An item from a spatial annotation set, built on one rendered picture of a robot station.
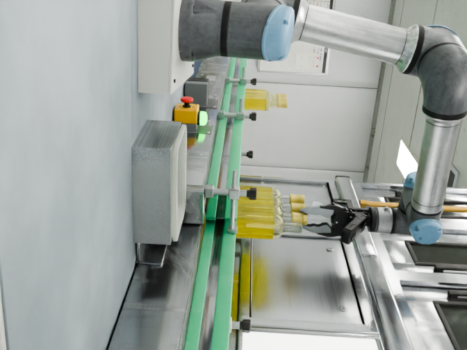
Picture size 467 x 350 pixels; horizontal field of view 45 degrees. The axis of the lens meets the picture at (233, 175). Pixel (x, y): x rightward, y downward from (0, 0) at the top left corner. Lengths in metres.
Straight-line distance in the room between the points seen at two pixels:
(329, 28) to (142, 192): 0.56
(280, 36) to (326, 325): 0.69
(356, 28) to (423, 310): 0.76
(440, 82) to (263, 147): 6.52
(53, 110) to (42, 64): 0.06
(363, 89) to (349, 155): 0.94
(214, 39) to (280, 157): 6.64
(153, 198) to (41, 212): 0.53
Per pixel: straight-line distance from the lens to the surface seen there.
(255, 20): 1.18
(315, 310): 1.46
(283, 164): 7.83
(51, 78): 0.67
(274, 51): 1.19
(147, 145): 1.13
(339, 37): 1.34
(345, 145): 7.81
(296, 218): 1.57
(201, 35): 1.18
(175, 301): 1.14
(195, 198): 1.36
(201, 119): 1.73
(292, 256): 1.65
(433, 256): 1.87
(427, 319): 1.58
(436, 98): 1.29
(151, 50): 1.15
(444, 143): 1.34
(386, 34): 1.36
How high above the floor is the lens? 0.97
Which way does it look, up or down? 1 degrees down
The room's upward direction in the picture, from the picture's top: 93 degrees clockwise
